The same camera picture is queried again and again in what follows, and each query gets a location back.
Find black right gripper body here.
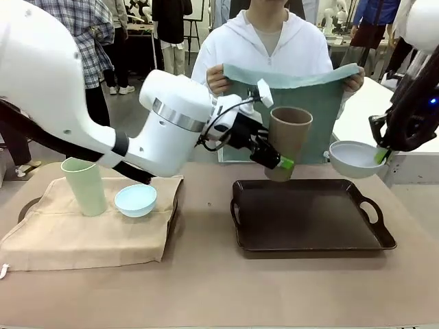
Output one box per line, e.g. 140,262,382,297
406,92,439,147

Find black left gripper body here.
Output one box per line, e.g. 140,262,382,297
226,114,259,151

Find tall beige cup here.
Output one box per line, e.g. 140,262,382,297
263,106,313,182

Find white bowl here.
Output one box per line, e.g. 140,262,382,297
329,140,388,180

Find teal cloth mat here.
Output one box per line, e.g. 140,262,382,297
222,62,365,165

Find light blue bowl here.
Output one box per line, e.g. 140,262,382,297
114,184,158,219

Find tall light green cup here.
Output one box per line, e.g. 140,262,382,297
60,158,108,217

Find beige cloth mat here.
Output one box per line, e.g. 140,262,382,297
0,175,185,279

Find person's right forearm white sleeve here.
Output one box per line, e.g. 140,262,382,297
191,63,213,95

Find person's left forearm white sleeve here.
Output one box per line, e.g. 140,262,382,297
334,89,356,121

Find person's right hand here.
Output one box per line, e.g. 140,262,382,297
206,66,231,95

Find person's left hand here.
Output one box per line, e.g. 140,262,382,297
342,70,365,93

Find white table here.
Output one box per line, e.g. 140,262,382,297
331,75,401,188

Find person torso white top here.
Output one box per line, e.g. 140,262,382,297
191,0,335,164

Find bystander in blue jacket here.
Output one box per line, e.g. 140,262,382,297
349,0,402,47

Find bystander in black jacket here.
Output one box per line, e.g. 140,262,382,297
150,0,193,75

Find bystander with white shoes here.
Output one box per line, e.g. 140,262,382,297
108,0,137,96

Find bystander in blue plaid shirt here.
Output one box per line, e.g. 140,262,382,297
63,0,116,90

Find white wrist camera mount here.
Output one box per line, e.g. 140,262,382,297
204,95,245,142

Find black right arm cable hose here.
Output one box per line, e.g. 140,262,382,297
383,47,439,151

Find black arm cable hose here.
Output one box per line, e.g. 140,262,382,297
0,97,154,186
383,47,439,151

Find thin black camera cable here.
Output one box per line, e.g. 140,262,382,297
198,97,261,152

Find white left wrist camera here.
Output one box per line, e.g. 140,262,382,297
256,78,275,108

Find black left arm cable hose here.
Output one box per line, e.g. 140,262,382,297
0,97,154,186

